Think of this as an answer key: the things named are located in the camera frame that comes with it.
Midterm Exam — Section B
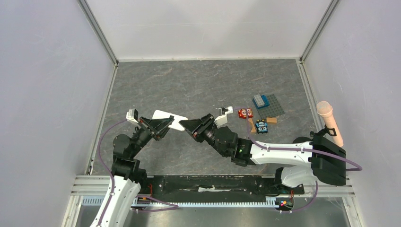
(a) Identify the red owl number block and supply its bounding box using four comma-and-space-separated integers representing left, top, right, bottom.
238, 108, 253, 119

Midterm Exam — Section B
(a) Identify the black microphone stand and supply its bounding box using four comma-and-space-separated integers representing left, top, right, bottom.
293, 125, 337, 144

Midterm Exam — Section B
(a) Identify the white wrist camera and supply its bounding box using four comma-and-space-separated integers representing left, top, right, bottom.
126, 108, 139, 126
214, 106, 233, 128

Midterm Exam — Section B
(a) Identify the blue lego brick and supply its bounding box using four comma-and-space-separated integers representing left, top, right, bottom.
252, 95, 270, 109

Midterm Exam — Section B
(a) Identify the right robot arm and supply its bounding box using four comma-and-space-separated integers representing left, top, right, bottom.
179, 114, 347, 193

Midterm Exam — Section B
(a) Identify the purple cable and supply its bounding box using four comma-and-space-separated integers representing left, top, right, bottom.
96, 120, 179, 227
232, 108, 363, 214

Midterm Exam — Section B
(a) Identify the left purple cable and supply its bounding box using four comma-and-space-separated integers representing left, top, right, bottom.
96, 120, 179, 227

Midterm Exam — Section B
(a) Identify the white slotted cable duct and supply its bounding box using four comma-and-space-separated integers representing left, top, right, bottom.
81, 195, 294, 208

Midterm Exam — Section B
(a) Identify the grey lego brick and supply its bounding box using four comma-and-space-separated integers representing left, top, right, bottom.
253, 95, 265, 108

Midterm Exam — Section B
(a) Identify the pink microphone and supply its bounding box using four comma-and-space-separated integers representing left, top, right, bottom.
316, 101, 344, 147

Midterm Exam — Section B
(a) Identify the blue owl number block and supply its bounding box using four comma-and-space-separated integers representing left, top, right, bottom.
255, 119, 268, 134

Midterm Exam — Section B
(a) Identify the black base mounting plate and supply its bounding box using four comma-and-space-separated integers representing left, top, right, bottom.
140, 175, 305, 203

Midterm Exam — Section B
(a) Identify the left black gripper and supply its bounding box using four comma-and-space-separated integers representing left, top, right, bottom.
130, 115, 175, 157

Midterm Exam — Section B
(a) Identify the grey lego baseplate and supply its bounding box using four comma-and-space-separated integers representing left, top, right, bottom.
257, 94, 285, 118

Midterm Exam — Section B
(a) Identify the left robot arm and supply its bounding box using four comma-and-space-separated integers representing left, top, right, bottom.
91, 115, 174, 227

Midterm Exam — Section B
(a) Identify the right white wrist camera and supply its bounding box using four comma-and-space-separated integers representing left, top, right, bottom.
214, 106, 233, 128

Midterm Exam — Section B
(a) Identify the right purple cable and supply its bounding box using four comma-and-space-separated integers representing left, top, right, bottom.
232, 108, 363, 214

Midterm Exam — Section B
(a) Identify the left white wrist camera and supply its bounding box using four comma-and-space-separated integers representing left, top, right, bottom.
126, 108, 139, 126

